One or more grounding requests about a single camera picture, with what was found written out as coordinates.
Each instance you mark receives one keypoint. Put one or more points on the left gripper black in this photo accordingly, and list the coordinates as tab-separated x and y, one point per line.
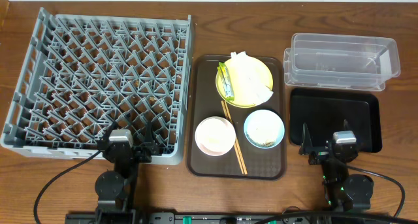
131	153

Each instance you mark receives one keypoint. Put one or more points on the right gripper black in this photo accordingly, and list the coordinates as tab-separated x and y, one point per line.
317	156

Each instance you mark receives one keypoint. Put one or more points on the light blue bowl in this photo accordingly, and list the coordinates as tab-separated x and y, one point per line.
264	129

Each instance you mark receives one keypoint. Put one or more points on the white bowl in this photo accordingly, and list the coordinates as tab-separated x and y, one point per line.
215	136

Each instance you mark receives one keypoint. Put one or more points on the green snack wrapper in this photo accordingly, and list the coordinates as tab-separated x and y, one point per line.
226	80

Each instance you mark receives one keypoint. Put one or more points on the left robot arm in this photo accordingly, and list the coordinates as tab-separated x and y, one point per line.
116	188

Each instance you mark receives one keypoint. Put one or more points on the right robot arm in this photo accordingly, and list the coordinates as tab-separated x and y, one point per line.
343	191

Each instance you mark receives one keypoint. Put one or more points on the grey plastic dishwasher rack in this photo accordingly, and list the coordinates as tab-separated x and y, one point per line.
83	73

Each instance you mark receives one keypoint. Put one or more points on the black tray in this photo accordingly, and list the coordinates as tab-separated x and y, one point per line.
325	112

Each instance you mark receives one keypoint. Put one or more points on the clear plastic bin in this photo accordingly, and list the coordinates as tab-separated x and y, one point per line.
340	61

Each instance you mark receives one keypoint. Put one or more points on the brown serving tray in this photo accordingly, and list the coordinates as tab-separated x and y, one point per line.
261	164

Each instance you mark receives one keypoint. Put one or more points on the yellow plate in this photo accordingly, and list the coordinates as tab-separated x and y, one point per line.
239	99

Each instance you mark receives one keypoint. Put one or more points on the wooden chopstick right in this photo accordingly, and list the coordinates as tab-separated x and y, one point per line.
237	149

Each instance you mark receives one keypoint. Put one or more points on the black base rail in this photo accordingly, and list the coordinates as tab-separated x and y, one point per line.
171	218

